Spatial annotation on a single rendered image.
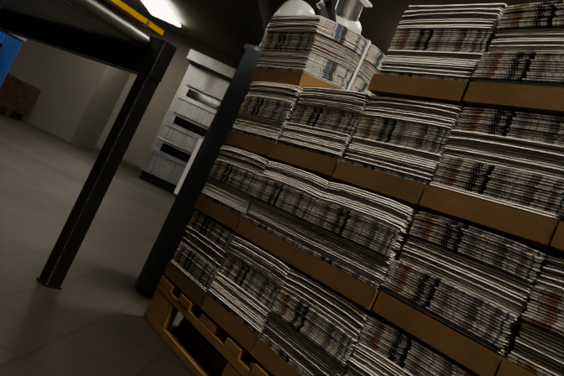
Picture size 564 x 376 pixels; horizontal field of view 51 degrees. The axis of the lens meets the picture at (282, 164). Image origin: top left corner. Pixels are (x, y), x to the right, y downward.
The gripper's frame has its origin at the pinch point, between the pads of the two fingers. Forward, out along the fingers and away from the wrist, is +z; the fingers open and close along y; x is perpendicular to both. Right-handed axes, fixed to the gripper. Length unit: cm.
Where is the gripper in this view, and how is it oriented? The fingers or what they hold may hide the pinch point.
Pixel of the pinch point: (357, 20)
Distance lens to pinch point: 203.2
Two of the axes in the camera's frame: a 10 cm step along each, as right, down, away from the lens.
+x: 5.2, 1.8, -8.3
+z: 6.6, 5.3, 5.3
